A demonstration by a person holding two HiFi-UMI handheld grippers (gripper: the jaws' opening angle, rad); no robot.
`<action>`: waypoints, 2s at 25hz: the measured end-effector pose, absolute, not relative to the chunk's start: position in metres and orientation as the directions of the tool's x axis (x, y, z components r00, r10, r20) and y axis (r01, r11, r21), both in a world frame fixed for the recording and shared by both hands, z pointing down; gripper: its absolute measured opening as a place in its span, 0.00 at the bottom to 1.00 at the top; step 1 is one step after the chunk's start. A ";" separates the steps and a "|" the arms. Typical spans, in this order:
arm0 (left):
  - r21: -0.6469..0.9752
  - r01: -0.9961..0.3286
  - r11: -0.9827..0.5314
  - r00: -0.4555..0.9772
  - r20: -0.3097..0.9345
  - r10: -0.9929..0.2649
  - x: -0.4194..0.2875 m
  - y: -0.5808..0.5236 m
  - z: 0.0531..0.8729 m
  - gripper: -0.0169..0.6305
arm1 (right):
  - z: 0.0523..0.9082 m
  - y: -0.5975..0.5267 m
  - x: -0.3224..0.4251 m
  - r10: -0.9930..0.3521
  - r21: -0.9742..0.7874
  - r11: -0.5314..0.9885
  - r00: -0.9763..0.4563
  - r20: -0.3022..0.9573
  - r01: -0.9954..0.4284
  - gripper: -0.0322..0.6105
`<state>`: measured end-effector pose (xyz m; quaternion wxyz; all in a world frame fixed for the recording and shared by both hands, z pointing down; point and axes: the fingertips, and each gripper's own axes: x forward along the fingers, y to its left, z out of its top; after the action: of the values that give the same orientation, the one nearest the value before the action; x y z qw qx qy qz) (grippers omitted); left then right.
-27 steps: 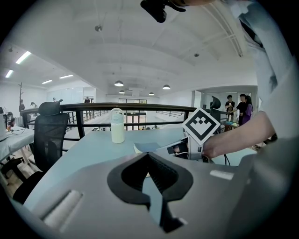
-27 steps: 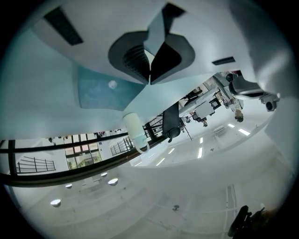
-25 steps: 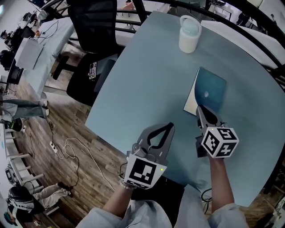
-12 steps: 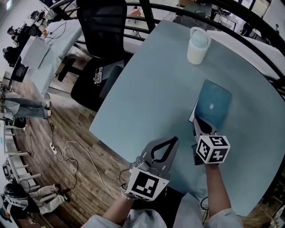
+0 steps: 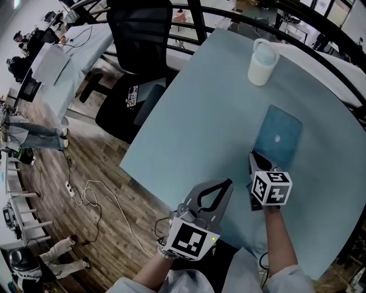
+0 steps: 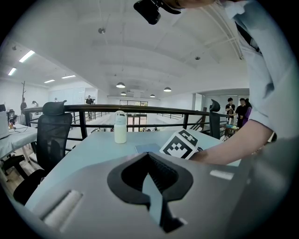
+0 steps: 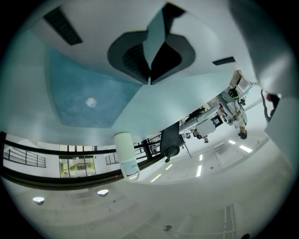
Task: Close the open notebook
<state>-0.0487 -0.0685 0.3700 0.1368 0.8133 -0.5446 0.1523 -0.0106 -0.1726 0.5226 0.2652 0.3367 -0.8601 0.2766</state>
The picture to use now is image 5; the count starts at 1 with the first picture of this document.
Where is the white water bottle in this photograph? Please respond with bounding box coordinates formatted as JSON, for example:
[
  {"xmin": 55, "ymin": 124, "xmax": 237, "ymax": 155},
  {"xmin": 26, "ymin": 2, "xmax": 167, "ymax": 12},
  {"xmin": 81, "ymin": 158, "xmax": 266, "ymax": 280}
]
[{"xmin": 247, "ymin": 38, "xmax": 280, "ymax": 86}]

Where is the white cable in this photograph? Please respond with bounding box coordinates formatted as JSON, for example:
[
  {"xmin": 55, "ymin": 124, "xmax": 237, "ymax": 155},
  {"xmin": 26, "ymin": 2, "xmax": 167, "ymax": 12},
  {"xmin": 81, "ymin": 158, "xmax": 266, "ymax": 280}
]
[{"xmin": 73, "ymin": 179, "xmax": 157, "ymax": 259}]

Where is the black mesh office chair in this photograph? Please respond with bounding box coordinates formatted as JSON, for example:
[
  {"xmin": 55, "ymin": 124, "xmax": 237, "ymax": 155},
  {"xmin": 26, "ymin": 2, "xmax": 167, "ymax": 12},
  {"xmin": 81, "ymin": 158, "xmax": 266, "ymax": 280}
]
[{"xmin": 79, "ymin": 0, "xmax": 180, "ymax": 144}]

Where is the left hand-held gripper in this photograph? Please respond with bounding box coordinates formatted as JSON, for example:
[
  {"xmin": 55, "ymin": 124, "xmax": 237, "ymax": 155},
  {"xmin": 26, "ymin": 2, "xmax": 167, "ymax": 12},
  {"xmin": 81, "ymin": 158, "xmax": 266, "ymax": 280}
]
[{"xmin": 164, "ymin": 178, "xmax": 234, "ymax": 262}]

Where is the teal covered notebook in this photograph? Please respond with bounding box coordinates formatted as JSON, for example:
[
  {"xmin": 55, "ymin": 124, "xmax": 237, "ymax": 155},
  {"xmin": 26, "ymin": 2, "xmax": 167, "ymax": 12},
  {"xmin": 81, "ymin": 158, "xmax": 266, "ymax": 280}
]
[{"xmin": 250, "ymin": 104, "xmax": 303, "ymax": 172}]

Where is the black box device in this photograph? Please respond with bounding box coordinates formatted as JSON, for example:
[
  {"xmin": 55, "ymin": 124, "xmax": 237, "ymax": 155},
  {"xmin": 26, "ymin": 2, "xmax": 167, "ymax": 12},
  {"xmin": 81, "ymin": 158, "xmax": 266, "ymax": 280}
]
[{"xmin": 16, "ymin": 67, "xmax": 43, "ymax": 103}]

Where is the white rack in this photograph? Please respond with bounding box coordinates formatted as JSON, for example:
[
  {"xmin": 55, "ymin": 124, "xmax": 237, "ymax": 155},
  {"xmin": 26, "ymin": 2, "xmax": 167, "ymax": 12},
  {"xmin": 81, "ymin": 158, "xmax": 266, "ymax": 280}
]
[{"xmin": 0, "ymin": 154, "xmax": 54, "ymax": 250}]

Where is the white paper bag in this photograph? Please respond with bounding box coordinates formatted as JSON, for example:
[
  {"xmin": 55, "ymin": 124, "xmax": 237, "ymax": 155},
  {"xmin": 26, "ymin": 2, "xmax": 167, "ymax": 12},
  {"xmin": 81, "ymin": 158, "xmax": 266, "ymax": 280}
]
[{"xmin": 30, "ymin": 42, "xmax": 71, "ymax": 86}]

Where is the black metal railing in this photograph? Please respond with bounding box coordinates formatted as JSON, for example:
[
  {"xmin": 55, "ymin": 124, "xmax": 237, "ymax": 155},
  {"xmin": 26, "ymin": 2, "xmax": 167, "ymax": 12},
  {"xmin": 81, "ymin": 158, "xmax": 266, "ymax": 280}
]
[{"xmin": 68, "ymin": 0, "xmax": 366, "ymax": 124}]

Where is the person's right forearm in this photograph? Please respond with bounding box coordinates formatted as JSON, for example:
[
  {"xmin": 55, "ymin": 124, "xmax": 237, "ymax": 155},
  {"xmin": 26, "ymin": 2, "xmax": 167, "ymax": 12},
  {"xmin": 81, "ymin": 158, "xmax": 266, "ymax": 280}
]
[{"xmin": 262, "ymin": 204, "xmax": 300, "ymax": 278}]

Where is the white beaded bracelet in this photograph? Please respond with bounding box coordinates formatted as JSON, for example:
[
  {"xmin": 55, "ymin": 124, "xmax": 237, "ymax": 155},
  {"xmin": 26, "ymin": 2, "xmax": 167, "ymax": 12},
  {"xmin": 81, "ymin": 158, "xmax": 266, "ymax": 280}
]
[{"xmin": 156, "ymin": 244, "xmax": 180, "ymax": 260}]

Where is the grey tablet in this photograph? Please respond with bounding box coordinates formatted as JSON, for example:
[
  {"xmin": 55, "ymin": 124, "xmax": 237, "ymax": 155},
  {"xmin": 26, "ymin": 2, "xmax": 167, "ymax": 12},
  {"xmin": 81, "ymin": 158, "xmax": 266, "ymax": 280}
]
[{"xmin": 133, "ymin": 84, "xmax": 167, "ymax": 127}]

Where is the cloth-covered table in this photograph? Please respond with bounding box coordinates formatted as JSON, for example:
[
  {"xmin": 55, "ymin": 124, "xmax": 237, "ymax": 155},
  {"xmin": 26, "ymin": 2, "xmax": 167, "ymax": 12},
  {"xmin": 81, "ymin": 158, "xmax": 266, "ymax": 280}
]
[{"xmin": 37, "ymin": 22, "xmax": 116, "ymax": 118}]

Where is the black cable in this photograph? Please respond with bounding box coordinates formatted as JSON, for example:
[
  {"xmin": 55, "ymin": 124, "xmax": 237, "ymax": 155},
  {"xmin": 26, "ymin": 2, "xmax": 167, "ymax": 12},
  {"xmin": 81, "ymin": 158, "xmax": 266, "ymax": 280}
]
[{"xmin": 61, "ymin": 151, "xmax": 104, "ymax": 247}]

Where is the person's light grey shirt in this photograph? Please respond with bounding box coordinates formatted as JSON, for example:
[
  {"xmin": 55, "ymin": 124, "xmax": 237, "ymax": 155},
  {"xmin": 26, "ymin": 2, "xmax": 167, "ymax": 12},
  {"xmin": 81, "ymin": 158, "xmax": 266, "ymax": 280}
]
[{"xmin": 105, "ymin": 247, "xmax": 317, "ymax": 293}]

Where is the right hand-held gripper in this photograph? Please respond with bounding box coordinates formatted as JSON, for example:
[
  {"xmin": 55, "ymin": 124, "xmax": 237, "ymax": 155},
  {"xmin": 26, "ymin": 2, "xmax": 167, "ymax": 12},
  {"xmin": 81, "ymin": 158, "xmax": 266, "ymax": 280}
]
[{"xmin": 248, "ymin": 152, "xmax": 293, "ymax": 206}]

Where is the phone with sticker case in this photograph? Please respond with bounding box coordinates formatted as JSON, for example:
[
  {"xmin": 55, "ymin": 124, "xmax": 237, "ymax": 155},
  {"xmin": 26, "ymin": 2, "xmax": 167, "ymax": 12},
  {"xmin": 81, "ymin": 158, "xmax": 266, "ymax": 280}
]
[{"xmin": 125, "ymin": 85, "xmax": 140, "ymax": 110}]

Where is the light blue table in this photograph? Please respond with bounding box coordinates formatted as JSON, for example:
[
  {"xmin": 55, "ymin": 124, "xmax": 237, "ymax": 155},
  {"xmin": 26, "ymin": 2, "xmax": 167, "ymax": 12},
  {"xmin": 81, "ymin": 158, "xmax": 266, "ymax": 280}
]
[{"xmin": 119, "ymin": 27, "xmax": 366, "ymax": 282}]

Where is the person's left forearm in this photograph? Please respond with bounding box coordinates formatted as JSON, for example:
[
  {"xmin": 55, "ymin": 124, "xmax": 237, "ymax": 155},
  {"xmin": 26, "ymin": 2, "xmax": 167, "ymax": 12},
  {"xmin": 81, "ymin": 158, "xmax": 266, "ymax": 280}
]
[{"xmin": 133, "ymin": 251, "xmax": 180, "ymax": 287}]

